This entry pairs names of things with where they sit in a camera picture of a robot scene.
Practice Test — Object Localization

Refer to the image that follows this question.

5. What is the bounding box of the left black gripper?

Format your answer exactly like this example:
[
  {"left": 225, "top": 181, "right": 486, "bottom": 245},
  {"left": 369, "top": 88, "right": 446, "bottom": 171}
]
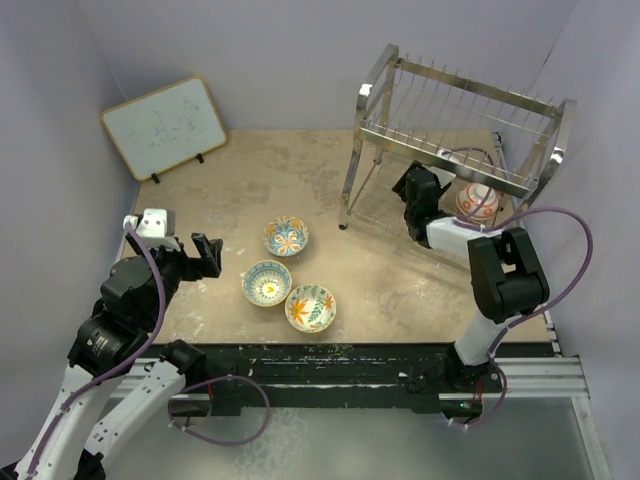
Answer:
[{"left": 127, "top": 228, "right": 221, "bottom": 327}]

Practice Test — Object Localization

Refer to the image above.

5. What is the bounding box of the red patterned bowl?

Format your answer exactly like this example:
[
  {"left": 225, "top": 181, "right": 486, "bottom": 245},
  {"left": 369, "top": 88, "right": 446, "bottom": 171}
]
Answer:
[{"left": 456, "top": 183, "right": 499, "bottom": 221}]

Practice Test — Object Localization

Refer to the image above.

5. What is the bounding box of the blue rim yellow bowl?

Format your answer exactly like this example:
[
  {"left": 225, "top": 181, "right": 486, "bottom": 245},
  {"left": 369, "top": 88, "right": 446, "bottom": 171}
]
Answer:
[{"left": 242, "top": 260, "right": 292, "bottom": 308}]

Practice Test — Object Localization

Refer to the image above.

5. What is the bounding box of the blue orange floral bowl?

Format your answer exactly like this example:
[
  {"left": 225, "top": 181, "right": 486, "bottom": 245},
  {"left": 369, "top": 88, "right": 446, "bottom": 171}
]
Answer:
[{"left": 263, "top": 216, "right": 309, "bottom": 257}]

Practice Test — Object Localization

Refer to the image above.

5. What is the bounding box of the orange flower leaf bowl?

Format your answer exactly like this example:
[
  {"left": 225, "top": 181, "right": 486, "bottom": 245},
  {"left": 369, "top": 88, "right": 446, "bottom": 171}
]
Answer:
[{"left": 284, "top": 284, "right": 337, "bottom": 334}]

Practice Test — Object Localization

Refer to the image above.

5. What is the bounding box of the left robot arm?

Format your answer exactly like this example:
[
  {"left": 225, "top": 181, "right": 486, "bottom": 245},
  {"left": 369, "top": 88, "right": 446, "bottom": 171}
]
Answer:
[{"left": 1, "top": 233, "right": 223, "bottom": 479}]

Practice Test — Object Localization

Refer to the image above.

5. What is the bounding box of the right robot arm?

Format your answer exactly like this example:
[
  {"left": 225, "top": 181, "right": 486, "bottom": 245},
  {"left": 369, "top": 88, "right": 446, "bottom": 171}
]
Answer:
[{"left": 392, "top": 161, "right": 550, "bottom": 391}]

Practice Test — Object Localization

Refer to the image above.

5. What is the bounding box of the steel two-tier dish rack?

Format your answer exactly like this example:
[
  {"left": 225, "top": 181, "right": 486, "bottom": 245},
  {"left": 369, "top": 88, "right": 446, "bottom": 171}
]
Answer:
[{"left": 338, "top": 44, "right": 577, "bottom": 236}]

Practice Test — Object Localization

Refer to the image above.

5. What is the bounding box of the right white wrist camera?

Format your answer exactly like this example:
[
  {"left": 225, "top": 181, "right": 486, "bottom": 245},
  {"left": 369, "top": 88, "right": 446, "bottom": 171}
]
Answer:
[{"left": 436, "top": 148, "right": 459, "bottom": 164}]

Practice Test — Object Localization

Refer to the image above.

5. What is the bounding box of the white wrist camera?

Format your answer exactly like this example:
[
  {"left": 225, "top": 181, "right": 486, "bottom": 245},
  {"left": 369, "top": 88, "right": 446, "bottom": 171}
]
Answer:
[
  {"left": 436, "top": 148, "right": 459, "bottom": 164},
  {"left": 123, "top": 208, "right": 180, "bottom": 251}
]

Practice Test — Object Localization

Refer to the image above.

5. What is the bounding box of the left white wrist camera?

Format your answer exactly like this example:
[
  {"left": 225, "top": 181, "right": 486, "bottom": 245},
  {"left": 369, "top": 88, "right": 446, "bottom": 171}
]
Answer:
[{"left": 123, "top": 208, "right": 180, "bottom": 251}]

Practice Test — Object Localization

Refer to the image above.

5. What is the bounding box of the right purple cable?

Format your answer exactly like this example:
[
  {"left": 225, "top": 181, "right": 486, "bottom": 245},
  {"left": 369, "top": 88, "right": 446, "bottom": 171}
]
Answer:
[{"left": 444, "top": 146, "right": 596, "bottom": 361}]

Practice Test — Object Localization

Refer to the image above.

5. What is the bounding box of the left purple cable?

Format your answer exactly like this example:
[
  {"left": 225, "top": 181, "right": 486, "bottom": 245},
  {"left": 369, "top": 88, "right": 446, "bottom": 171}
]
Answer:
[{"left": 24, "top": 223, "right": 167, "bottom": 476}]

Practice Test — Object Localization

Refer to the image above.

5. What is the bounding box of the small whiteboard wooden frame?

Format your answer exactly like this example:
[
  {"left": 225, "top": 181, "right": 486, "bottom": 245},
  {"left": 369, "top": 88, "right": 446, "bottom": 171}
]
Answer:
[{"left": 100, "top": 76, "right": 227, "bottom": 182}]

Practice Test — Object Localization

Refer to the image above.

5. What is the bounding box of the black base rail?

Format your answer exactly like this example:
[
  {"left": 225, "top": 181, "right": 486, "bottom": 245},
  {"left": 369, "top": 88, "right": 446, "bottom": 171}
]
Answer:
[{"left": 119, "top": 341, "right": 504, "bottom": 416}]

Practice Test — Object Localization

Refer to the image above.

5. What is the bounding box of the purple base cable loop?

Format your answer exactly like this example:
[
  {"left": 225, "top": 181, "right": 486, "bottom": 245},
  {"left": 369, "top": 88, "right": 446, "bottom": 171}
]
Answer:
[{"left": 166, "top": 374, "right": 272, "bottom": 447}]

